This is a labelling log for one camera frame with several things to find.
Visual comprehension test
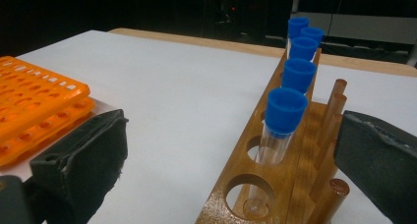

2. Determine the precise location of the orange plastic test tube rack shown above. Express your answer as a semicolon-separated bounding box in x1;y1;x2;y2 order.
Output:
0;55;96;168

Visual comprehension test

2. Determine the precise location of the dark equipment rack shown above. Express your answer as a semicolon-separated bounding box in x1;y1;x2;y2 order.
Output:
203;0;264;38

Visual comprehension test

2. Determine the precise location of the blue capped test tube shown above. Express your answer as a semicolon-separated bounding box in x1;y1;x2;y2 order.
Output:
288;36;320;62
299;27;326;46
285;17;310;59
280;57;318;96
243;86;309;219

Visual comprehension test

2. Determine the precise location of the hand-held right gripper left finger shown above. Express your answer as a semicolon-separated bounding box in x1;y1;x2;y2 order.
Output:
29;108;130;224

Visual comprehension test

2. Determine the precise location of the white table mat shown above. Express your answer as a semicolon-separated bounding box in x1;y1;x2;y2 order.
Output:
0;29;417;224

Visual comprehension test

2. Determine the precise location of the wooden test tube rack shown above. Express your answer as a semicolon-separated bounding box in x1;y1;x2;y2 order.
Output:
195;46;351;224

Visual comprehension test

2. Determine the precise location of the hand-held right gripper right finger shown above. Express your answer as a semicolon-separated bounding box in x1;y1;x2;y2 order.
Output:
333;110;417;224

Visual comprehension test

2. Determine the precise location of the grey metal stand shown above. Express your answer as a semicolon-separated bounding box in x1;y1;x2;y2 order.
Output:
289;0;417;68

